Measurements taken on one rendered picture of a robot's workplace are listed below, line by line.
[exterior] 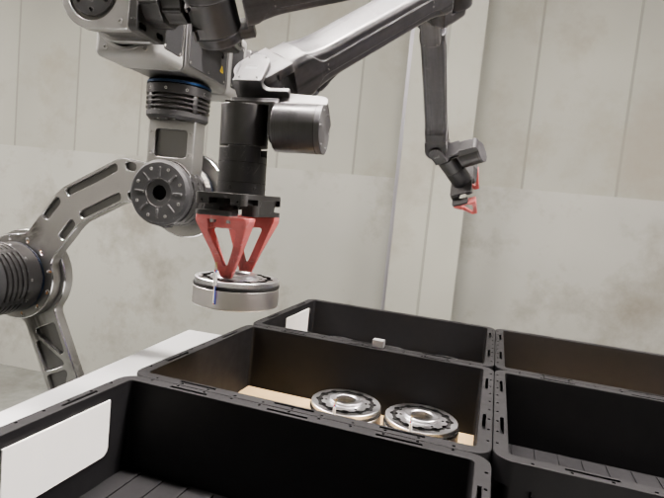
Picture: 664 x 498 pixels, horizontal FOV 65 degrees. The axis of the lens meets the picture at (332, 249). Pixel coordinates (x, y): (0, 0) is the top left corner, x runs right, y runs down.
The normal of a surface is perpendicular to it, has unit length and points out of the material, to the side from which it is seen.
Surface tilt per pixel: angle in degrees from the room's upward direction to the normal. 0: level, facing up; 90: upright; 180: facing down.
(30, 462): 90
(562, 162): 90
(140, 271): 90
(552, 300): 90
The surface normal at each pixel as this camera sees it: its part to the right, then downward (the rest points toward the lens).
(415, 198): -0.22, 0.06
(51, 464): 0.95, 0.12
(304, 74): 0.67, 0.53
